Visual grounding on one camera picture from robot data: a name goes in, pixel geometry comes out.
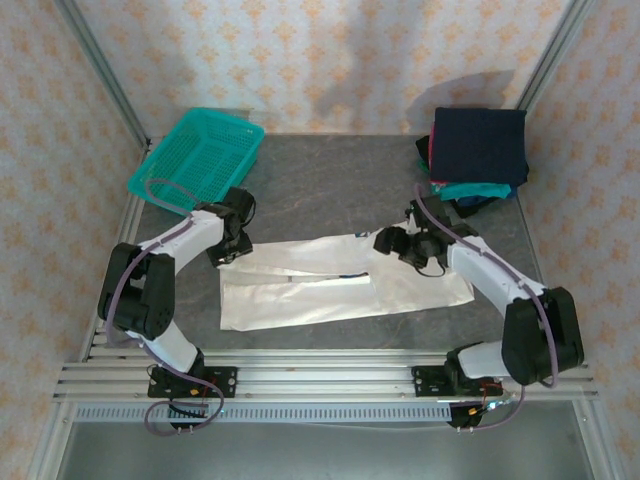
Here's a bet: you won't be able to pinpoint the teal plastic basket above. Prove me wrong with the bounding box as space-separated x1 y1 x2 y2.
125 107 266 217

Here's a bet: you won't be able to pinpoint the white printed t-shirt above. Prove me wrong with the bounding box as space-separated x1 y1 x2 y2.
218 227 475 332

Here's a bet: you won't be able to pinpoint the pink folded t-shirt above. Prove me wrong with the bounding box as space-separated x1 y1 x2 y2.
430 174 511 187

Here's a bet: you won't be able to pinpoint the teal folded t-shirt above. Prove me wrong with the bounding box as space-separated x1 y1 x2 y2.
432 180 519 202

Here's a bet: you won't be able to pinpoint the dark blue folded t-shirt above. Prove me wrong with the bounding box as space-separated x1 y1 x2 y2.
452 194 501 210

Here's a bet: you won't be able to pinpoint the black folded t-shirt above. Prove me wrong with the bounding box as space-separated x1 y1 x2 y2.
415 134 434 174

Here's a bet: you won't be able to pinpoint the navy folded t-shirt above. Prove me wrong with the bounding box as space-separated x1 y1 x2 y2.
429 105 531 185

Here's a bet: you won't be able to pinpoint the red black power wires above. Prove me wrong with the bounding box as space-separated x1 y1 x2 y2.
167 377 221 419
467 382 519 419

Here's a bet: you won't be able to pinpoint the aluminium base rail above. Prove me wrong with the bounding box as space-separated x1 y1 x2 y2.
52 349 601 402

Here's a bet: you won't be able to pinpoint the slotted grey cable duct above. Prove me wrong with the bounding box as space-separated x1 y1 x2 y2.
74 403 454 424

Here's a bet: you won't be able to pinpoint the aluminium frame post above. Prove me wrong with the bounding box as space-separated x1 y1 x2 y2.
516 0 597 111
52 0 151 146

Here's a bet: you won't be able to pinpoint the aluminium frame leg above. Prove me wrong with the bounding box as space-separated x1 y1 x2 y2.
27 399 76 480
572 399 619 480

